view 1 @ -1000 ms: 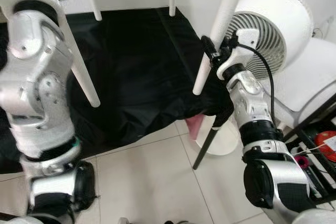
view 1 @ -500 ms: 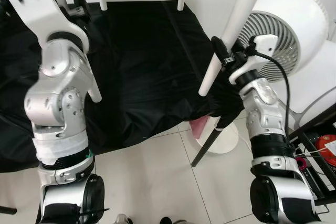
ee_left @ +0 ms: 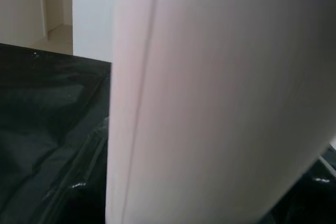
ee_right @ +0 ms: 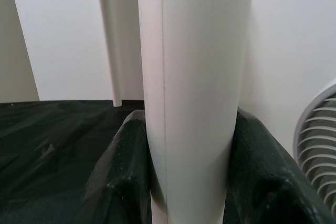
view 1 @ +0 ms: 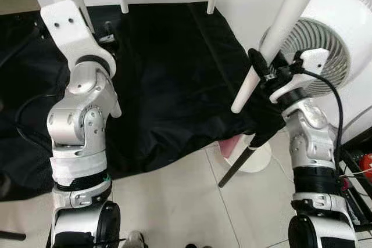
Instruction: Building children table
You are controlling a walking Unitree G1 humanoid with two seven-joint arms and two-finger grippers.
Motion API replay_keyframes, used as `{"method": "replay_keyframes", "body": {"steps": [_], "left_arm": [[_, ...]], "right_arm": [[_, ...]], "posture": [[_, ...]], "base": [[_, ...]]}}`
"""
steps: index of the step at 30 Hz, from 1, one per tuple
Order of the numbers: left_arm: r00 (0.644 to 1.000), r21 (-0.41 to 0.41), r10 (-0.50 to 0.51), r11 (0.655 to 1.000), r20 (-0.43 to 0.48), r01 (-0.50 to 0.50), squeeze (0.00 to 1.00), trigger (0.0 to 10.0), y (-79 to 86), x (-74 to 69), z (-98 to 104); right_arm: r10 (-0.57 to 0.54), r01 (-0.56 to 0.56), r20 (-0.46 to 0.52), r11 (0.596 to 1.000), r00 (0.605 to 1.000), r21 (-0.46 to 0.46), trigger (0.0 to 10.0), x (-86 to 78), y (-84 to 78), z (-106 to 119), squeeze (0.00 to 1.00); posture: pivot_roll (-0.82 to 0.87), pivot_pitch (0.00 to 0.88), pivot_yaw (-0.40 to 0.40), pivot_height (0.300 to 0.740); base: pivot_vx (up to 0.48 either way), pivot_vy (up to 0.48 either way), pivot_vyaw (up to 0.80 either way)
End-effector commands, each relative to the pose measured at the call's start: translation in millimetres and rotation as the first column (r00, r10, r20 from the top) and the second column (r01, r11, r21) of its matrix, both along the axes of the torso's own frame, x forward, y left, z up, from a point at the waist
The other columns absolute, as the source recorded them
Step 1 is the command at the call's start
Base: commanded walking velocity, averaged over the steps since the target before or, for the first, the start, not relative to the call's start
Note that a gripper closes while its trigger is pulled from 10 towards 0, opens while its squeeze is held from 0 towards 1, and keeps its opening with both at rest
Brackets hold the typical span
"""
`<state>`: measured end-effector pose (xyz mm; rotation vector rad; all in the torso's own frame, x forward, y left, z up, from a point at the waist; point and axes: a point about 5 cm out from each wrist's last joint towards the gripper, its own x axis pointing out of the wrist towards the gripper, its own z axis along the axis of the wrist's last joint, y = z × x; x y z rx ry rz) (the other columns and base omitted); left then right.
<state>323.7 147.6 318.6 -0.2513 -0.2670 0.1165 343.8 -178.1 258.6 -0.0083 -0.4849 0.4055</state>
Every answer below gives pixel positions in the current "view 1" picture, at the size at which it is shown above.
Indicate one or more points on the white standing fan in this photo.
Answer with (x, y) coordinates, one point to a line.
(343, 21)

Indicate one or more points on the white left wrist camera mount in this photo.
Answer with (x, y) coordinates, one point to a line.
(67, 30)

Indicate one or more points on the magenta grey hair dryer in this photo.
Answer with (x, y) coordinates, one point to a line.
(344, 185)

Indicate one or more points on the red round device white label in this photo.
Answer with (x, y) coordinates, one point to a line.
(365, 166)

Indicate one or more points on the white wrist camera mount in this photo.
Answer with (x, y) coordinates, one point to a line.
(67, 30)
(308, 65)

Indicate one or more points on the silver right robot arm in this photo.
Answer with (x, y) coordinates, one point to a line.
(311, 137)

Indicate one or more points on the grey left robot foot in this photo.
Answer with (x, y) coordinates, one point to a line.
(135, 240)

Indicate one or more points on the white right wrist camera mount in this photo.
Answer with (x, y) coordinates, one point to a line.
(308, 65)

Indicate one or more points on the red white plastic item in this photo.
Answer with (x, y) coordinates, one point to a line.
(229, 146)

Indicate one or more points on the black metal table leg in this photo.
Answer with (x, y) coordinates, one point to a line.
(238, 164)
(11, 235)

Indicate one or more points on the white rounded plastic seat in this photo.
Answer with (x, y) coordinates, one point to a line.
(360, 108)

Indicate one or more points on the black metal rack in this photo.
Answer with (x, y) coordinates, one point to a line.
(357, 207)

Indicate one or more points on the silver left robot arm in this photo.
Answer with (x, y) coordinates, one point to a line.
(78, 126)

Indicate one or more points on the black table cloth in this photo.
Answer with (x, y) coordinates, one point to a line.
(168, 85)

